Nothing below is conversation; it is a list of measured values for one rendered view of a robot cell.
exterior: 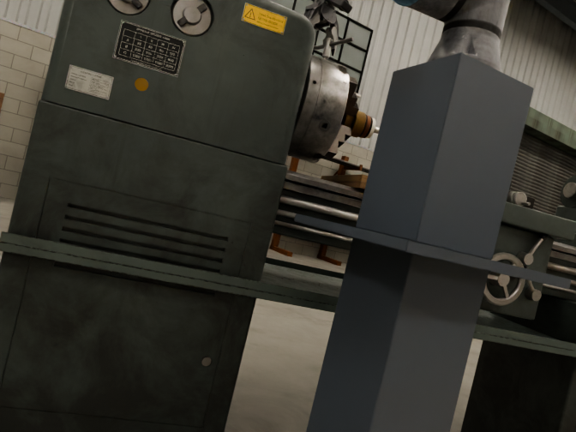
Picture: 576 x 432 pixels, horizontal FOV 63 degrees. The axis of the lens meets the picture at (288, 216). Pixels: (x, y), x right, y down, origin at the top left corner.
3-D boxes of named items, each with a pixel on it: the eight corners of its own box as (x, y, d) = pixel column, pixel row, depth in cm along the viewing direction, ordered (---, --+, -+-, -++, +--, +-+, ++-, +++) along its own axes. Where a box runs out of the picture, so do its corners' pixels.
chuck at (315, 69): (295, 143, 130) (318, 36, 133) (267, 159, 160) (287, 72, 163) (307, 147, 131) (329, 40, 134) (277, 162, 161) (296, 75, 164)
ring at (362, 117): (351, 103, 147) (376, 111, 149) (339, 107, 156) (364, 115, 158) (344, 132, 147) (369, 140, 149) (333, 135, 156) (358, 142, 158)
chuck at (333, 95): (307, 147, 131) (329, 40, 134) (278, 162, 161) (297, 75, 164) (336, 154, 133) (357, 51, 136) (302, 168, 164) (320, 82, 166)
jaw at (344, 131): (315, 124, 150) (310, 157, 146) (321, 117, 146) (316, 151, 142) (345, 134, 153) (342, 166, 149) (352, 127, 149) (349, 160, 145)
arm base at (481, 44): (515, 86, 94) (527, 37, 94) (461, 59, 87) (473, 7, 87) (459, 95, 107) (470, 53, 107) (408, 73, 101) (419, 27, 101)
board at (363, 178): (359, 188, 135) (362, 174, 135) (319, 186, 170) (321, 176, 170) (447, 211, 143) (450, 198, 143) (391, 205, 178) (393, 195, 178)
